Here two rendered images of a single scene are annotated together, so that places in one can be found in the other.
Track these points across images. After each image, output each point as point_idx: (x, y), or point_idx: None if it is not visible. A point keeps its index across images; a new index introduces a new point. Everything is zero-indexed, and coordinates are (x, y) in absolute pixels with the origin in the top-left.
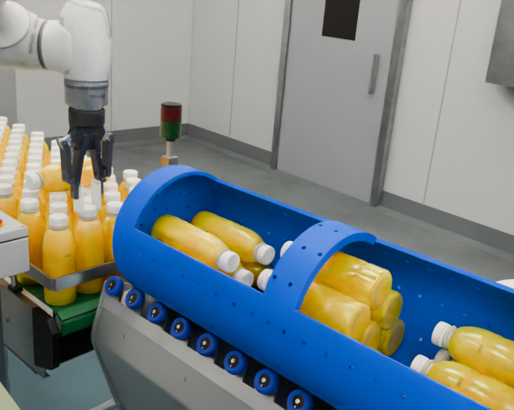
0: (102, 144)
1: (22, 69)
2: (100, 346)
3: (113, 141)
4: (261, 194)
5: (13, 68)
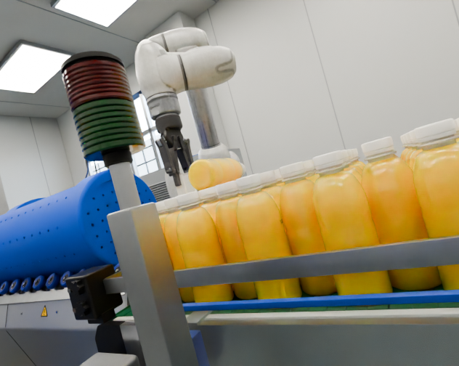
0: (167, 147)
1: (204, 88)
2: None
3: (157, 145)
4: (49, 196)
5: (210, 86)
